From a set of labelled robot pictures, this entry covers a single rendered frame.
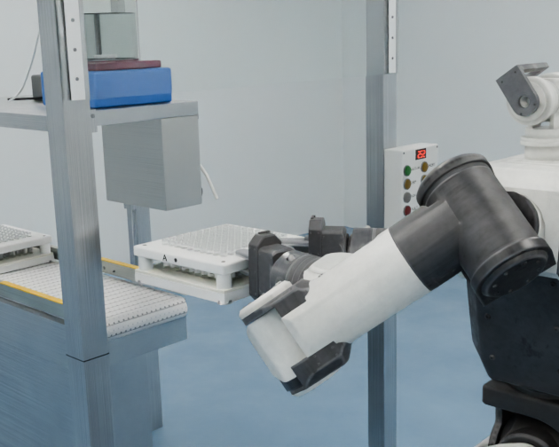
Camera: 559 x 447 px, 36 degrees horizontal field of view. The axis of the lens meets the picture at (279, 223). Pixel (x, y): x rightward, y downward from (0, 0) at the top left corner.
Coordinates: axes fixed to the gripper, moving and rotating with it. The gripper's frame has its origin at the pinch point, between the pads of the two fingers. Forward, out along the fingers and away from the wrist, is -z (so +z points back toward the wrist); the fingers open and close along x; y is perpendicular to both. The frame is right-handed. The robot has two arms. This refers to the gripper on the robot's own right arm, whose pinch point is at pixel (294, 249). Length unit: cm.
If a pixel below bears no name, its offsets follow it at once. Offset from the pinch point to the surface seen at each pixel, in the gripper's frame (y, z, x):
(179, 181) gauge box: 25.8, -29.4, -7.6
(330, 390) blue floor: 183, -16, 109
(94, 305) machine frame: -1.3, -39.3, 12.3
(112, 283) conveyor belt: 37, -51, 20
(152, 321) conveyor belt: 19.0, -34.9, 22.4
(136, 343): 18, -38, 27
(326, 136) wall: 488, -58, 42
